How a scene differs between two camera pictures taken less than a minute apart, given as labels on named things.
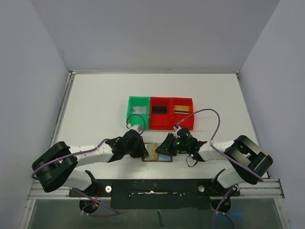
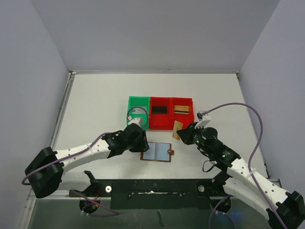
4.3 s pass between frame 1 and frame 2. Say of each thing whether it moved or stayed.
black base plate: stayed
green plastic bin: stayed
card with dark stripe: stayed
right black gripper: moved
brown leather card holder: stayed
